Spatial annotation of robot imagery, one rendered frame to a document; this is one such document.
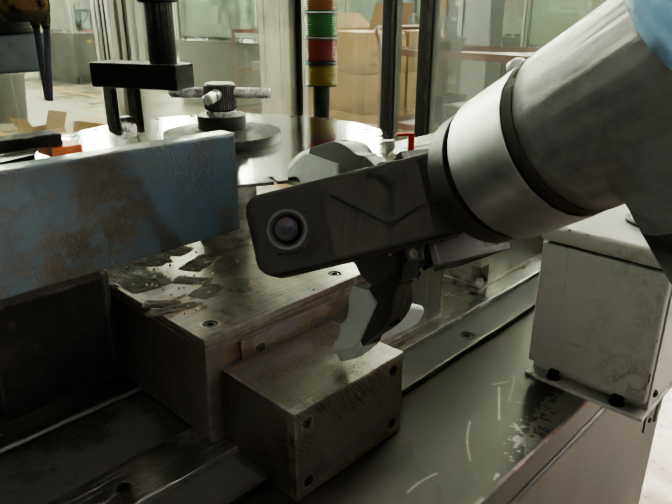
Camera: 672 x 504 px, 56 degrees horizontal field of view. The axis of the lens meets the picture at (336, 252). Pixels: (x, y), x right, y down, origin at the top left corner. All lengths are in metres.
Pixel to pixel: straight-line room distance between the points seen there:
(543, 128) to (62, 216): 0.24
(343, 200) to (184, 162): 0.10
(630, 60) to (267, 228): 0.19
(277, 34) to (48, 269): 0.92
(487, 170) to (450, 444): 0.29
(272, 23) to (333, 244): 0.93
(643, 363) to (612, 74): 0.37
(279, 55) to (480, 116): 0.95
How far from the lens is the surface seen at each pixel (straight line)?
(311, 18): 0.87
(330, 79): 0.88
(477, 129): 0.29
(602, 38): 0.25
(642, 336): 0.56
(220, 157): 0.39
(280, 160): 0.53
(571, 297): 0.57
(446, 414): 0.56
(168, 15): 0.54
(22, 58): 0.74
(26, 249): 0.35
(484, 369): 0.62
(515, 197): 0.28
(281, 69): 1.22
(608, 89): 0.24
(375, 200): 0.33
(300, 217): 0.33
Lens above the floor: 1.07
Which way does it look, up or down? 21 degrees down
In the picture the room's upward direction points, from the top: straight up
